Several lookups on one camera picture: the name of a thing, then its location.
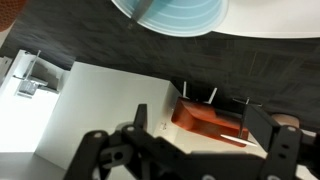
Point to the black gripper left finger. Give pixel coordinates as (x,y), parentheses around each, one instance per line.
(110,156)

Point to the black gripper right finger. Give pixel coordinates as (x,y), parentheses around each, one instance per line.
(286,150)

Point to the light blue plastic cup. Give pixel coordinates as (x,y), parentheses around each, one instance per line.
(186,16)

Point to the brown round stool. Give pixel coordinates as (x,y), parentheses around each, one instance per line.
(286,120)

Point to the small black stem side table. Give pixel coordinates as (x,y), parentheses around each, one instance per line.
(244,116)

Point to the orange plastic block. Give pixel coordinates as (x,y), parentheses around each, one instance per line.
(203,120)

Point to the orange patterned corner sofa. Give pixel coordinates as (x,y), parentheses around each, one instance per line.
(10,13)

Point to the grey office furniture frame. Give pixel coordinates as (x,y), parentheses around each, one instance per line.
(31,83)

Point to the round white pedestal table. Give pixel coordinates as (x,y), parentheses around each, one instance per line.
(273,16)

